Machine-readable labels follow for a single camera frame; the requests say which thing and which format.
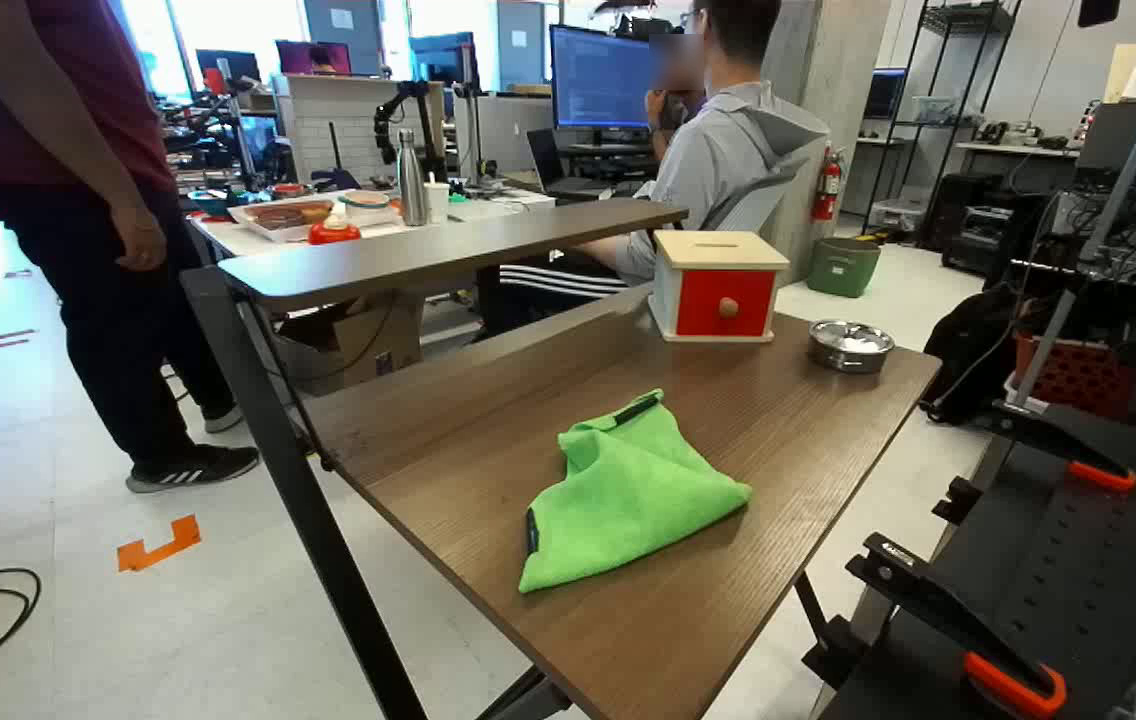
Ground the red-front wooden drawer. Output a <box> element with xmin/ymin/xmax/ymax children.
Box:
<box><xmin>673</xmin><ymin>269</ymin><xmax>781</xmax><ymax>340</ymax></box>

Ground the plate with food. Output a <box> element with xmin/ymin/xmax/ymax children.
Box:
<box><xmin>227</xmin><ymin>195</ymin><xmax>341</xmax><ymax>237</ymax></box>

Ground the black backpack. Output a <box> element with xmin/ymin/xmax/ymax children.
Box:
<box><xmin>920</xmin><ymin>283</ymin><xmax>1039</xmax><ymax>432</ymax></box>

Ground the cardboard box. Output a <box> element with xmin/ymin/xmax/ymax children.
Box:
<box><xmin>277</xmin><ymin>291</ymin><xmax>427</xmax><ymax>395</ymax></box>

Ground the wooden box with slot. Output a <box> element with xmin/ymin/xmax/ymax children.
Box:
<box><xmin>647</xmin><ymin>228</ymin><xmax>796</xmax><ymax>349</ymax></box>

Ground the red plastic crate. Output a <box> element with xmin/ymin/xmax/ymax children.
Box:
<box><xmin>1011</xmin><ymin>333</ymin><xmax>1136</xmax><ymax>425</ymax></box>

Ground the orange block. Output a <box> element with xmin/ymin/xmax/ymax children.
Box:
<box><xmin>304</xmin><ymin>219</ymin><xmax>365</xmax><ymax>247</ymax></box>

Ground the standing person in maroon shirt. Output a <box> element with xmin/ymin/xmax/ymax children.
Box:
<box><xmin>0</xmin><ymin>0</ymin><xmax>262</xmax><ymax>498</ymax></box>

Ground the green plastic bin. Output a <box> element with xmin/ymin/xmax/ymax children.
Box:
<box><xmin>798</xmin><ymin>234</ymin><xmax>883</xmax><ymax>302</ymax></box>

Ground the red fire extinguisher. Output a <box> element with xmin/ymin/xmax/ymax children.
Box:
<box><xmin>806</xmin><ymin>148</ymin><xmax>849</xmax><ymax>228</ymax></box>

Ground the green microfiber cloth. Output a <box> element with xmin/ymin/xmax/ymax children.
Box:
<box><xmin>515</xmin><ymin>389</ymin><xmax>757</xmax><ymax>601</ymax></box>

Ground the steel pot with lid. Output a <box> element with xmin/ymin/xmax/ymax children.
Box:
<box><xmin>805</xmin><ymin>317</ymin><xmax>898</xmax><ymax>376</ymax></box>

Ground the computer monitor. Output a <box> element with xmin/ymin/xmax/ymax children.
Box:
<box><xmin>546</xmin><ymin>19</ymin><xmax>669</xmax><ymax>138</ymax></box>

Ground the seated person in grey hoodie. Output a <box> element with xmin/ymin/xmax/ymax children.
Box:
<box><xmin>476</xmin><ymin>0</ymin><xmax>838</xmax><ymax>337</ymax></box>

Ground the black laptop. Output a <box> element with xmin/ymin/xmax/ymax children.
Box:
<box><xmin>524</xmin><ymin>125</ymin><xmax>613</xmax><ymax>203</ymax></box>

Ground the grey metal tripod pole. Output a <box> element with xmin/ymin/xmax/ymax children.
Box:
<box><xmin>1005</xmin><ymin>11</ymin><xmax>1136</xmax><ymax>412</ymax></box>

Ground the steel water bottle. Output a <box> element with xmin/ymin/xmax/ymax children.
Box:
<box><xmin>390</xmin><ymin>125</ymin><xmax>436</xmax><ymax>234</ymax></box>

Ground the black clamp with orange handle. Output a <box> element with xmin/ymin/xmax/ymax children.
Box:
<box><xmin>989</xmin><ymin>395</ymin><xmax>1136</xmax><ymax>500</ymax></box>
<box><xmin>842</xmin><ymin>533</ymin><xmax>1071</xmax><ymax>720</ymax></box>

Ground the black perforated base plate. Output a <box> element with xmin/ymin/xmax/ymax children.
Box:
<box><xmin>819</xmin><ymin>395</ymin><xmax>1136</xmax><ymax>720</ymax></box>

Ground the black metal shelf rack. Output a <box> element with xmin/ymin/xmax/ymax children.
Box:
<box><xmin>861</xmin><ymin>0</ymin><xmax>1023</xmax><ymax>234</ymax></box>

